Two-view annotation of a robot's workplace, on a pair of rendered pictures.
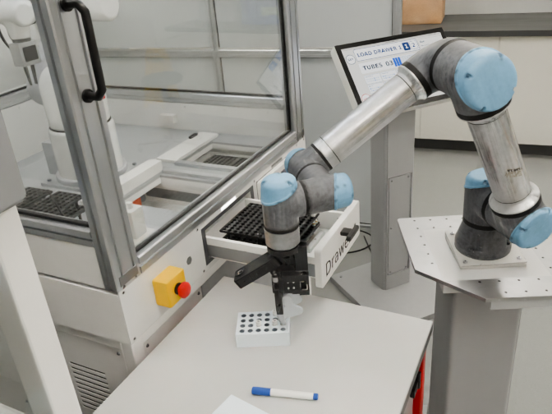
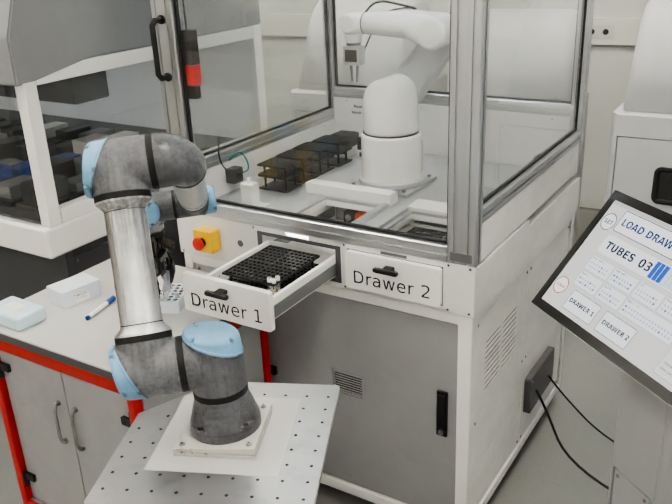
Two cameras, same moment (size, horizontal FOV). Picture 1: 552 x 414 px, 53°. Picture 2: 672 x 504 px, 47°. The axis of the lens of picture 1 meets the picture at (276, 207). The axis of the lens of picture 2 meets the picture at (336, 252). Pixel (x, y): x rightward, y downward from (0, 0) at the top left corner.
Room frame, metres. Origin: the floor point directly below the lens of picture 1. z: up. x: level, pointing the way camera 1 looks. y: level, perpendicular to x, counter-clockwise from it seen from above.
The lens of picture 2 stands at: (1.70, -1.96, 1.76)
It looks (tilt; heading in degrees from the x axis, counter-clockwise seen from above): 23 degrees down; 95
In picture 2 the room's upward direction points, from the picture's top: 2 degrees counter-clockwise
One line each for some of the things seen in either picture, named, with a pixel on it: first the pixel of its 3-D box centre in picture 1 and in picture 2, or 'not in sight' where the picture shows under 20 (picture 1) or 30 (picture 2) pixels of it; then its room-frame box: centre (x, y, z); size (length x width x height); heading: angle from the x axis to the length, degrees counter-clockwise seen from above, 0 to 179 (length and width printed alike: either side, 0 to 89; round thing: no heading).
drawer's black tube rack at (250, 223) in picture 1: (270, 231); (272, 273); (1.36, 0.02, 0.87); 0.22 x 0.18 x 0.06; 62
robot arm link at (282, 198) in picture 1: (281, 201); not in sight; (1.04, -0.01, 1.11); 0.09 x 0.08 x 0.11; 104
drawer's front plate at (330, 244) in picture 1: (338, 241); (227, 300); (1.27, -0.16, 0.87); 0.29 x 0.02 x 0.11; 152
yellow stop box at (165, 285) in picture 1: (171, 287); (206, 240); (1.12, 0.27, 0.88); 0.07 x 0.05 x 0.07; 152
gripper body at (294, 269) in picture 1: (288, 266); (152, 252); (1.04, -0.02, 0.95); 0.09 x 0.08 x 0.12; 87
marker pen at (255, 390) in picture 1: (284, 393); (100, 307); (0.86, 0.02, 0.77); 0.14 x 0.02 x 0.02; 76
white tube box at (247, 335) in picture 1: (263, 328); (171, 297); (1.06, 0.05, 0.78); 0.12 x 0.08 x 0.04; 86
